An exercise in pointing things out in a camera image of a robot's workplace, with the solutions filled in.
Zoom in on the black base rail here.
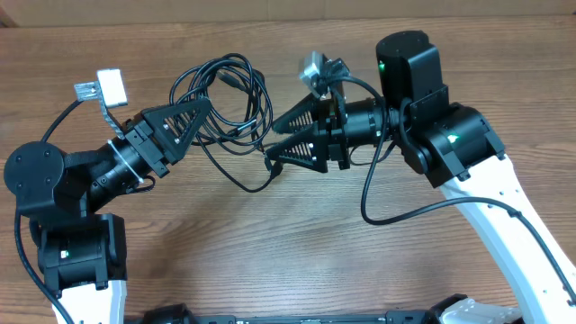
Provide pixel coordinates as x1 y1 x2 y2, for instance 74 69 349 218
125 294 523 324

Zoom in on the black right camera cable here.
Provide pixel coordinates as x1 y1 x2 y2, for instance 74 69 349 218
332 75 576 307

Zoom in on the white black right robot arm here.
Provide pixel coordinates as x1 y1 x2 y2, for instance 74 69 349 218
265 31 575 323

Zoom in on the black cable bundle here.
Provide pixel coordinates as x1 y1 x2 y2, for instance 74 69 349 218
168 52 284 194

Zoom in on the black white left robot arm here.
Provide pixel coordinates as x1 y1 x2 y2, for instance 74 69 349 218
4 98 212 323

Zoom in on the black camera cable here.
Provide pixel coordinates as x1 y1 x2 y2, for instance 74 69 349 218
332 75 576 307
13 98 86 324

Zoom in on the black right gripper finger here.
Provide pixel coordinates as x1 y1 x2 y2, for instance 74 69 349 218
272 94 320 134
265 123 328 173

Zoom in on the black left camera cable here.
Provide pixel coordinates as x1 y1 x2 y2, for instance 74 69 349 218
13 98 86 324

